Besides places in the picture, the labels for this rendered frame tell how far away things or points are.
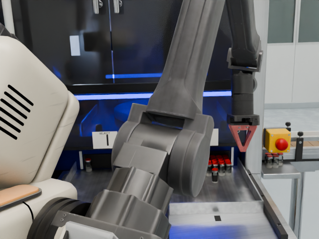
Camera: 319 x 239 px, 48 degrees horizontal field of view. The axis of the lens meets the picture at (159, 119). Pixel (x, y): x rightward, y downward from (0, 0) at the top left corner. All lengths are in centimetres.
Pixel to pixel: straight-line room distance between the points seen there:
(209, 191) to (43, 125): 81
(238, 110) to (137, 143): 56
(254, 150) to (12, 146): 98
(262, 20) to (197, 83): 78
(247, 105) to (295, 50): 521
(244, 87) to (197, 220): 38
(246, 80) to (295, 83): 528
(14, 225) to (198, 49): 28
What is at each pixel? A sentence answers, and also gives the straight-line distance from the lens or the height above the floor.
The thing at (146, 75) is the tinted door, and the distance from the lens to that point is 119.
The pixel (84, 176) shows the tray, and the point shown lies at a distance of 132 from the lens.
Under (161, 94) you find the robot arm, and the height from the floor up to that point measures 131.
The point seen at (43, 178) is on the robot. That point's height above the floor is 122.
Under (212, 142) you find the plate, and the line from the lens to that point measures 124.
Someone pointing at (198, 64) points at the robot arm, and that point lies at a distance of 45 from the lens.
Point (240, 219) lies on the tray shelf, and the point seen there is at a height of 88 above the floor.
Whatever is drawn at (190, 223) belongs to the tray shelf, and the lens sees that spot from 100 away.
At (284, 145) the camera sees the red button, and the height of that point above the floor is 100.
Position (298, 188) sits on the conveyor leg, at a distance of 155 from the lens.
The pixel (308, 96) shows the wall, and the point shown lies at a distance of 634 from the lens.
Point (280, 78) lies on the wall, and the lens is 612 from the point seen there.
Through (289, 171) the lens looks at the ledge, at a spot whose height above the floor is 88.
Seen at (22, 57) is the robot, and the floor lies 136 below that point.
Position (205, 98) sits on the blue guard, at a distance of 120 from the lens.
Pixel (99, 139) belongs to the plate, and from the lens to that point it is 124.
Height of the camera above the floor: 139
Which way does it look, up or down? 15 degrees down
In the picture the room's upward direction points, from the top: 2 degrees counter-clockwise
